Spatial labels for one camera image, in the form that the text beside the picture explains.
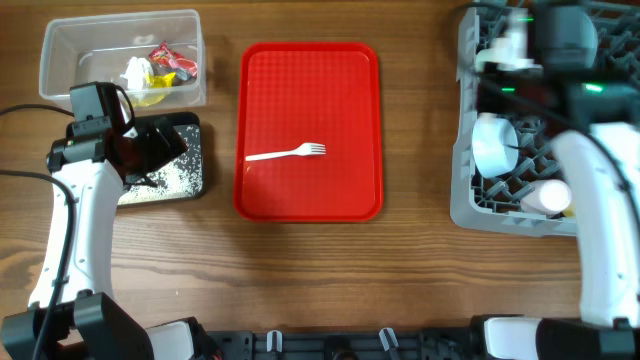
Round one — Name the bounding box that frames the yellow snack wrapper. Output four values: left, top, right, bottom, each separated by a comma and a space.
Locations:
133, 72, 176, 107

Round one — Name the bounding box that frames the white tissue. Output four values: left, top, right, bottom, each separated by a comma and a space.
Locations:
120, 57, 153, 91

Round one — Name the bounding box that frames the light blue bowl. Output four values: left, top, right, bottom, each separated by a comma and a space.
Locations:
471, 113, 519, 178

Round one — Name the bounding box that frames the red snack wrapper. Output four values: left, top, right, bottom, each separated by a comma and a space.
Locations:
149, 41, 198, 81

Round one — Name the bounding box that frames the green bowl with rice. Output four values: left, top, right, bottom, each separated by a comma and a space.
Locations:
474, 48, 501, 73

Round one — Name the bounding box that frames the yellow plastic cup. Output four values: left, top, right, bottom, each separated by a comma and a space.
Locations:
563, 207, 575, 218

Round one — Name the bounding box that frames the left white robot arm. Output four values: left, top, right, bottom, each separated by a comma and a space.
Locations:
1, 82, 211, 359

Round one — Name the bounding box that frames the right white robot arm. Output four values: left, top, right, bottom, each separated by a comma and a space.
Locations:
476, 1, 639, 359

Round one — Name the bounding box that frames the grey dishwasher rack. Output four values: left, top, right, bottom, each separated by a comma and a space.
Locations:
449, 1, 639, 237

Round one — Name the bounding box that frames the black bin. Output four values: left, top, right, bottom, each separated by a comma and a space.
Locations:
118, 112, 204, 207

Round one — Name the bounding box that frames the spilled white rice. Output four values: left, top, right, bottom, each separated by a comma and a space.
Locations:
118, 124, 204, 206

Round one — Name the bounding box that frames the clear plastic bin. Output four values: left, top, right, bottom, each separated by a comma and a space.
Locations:
39, 9, 207, 112

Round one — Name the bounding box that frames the white plastic fork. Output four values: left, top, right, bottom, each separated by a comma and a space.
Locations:
245, 142, 326, 162

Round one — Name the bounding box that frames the red plastic tray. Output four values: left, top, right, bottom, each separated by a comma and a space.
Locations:
233, 42, 384, 222

